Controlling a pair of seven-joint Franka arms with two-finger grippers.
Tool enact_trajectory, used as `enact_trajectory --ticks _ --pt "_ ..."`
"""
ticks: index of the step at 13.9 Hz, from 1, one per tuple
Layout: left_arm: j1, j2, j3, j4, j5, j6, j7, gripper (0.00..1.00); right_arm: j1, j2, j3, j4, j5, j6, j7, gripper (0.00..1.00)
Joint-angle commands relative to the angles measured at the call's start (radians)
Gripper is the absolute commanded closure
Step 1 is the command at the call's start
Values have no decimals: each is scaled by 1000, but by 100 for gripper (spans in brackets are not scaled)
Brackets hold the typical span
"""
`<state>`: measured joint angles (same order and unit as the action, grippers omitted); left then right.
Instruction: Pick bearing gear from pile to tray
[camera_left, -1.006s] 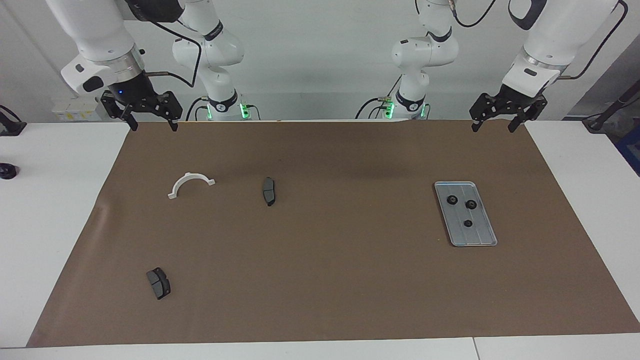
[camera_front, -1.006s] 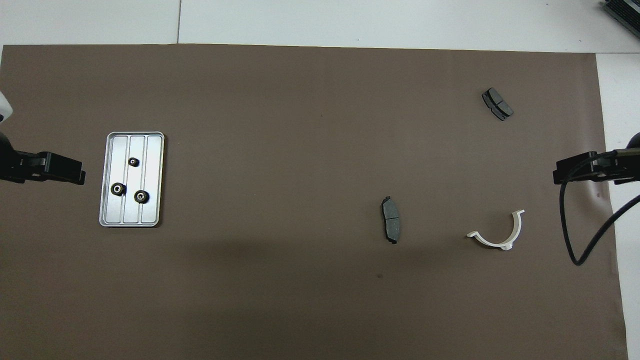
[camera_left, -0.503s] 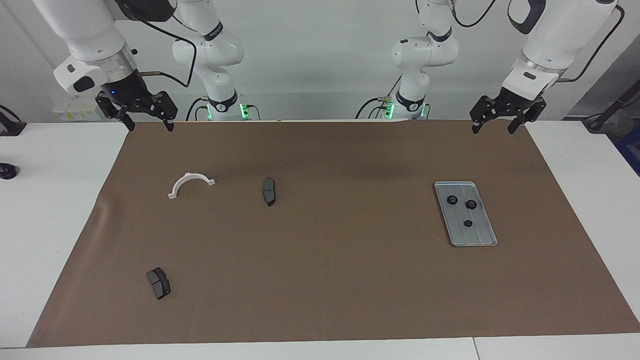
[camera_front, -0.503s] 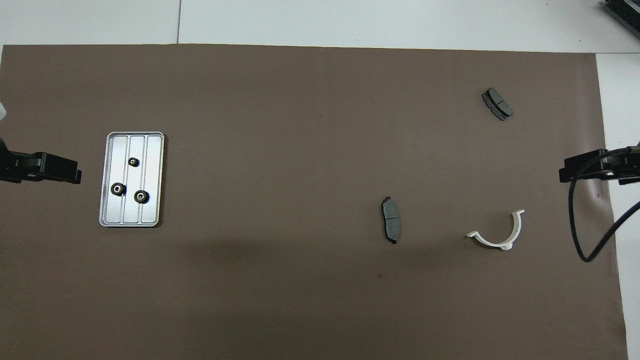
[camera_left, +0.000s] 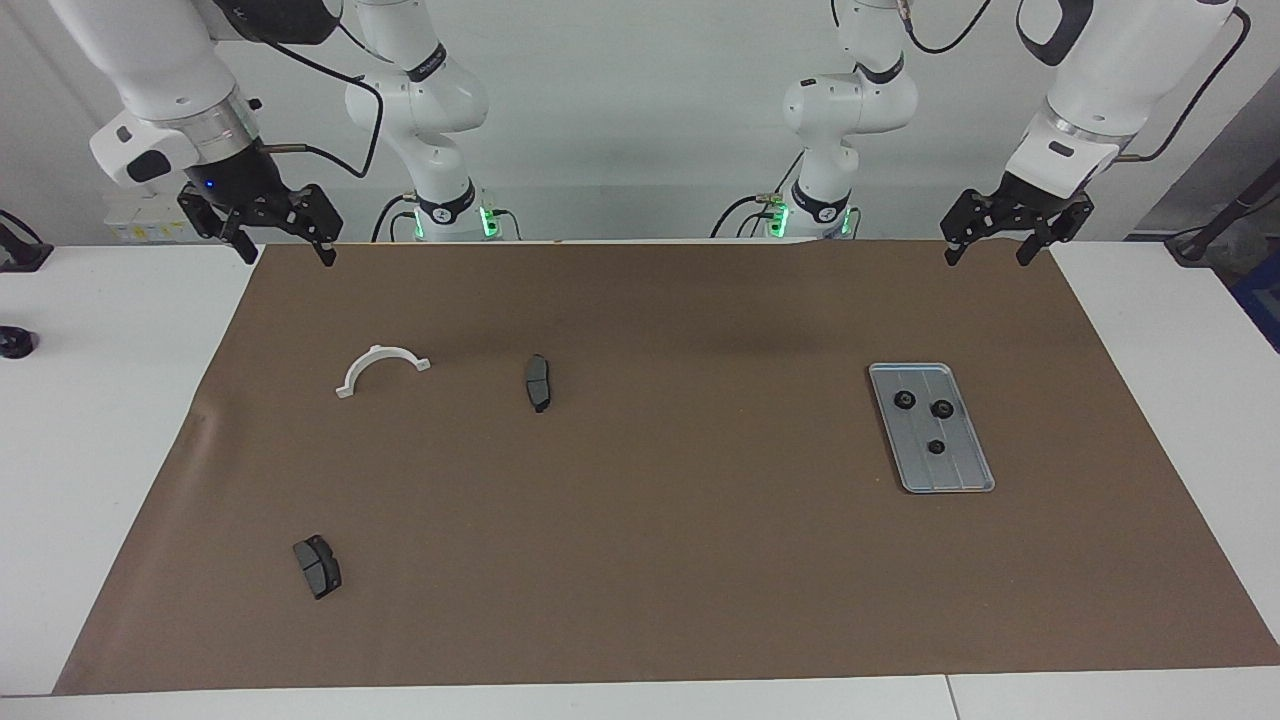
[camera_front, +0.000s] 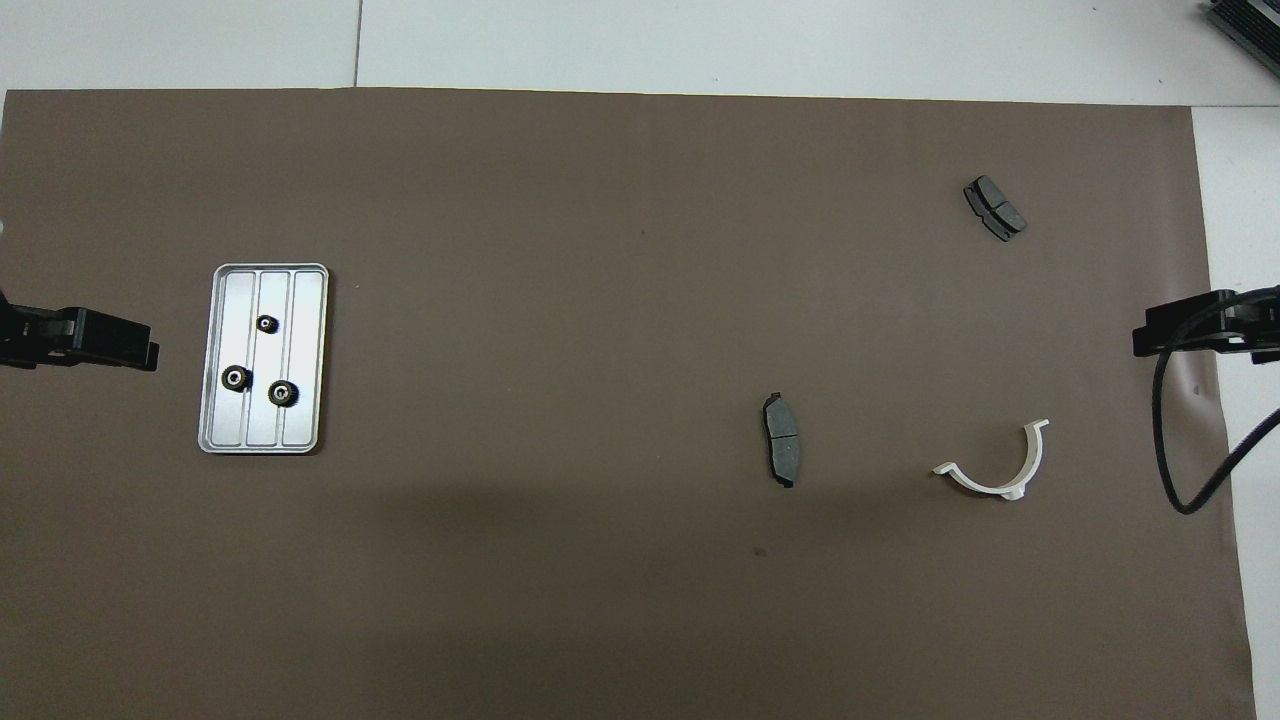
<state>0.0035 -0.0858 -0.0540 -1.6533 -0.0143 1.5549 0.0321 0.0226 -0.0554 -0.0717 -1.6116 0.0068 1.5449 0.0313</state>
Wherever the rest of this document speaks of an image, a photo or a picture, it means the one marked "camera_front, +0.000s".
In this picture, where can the small black bearing gear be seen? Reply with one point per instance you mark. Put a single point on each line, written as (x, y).
(266, 323)

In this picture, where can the brown paper table mat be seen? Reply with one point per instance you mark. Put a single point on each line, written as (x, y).
(600, 300)

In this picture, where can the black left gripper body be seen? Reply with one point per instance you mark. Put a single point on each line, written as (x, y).
(105, 337)

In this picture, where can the dark grey brake pad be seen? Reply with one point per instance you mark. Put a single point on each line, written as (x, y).
(783, 440)
(995, 207)

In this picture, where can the large black bearing gear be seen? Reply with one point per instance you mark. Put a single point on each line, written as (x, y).
(284, 392)
(235, 378)

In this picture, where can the dark ribbed metal block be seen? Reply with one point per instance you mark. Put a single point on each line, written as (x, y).
(1245, 25)

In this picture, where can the silver metal compartment tray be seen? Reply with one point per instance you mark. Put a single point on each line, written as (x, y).
(305, 330)

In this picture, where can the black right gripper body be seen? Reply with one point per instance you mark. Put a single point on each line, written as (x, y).
(1180, 322)

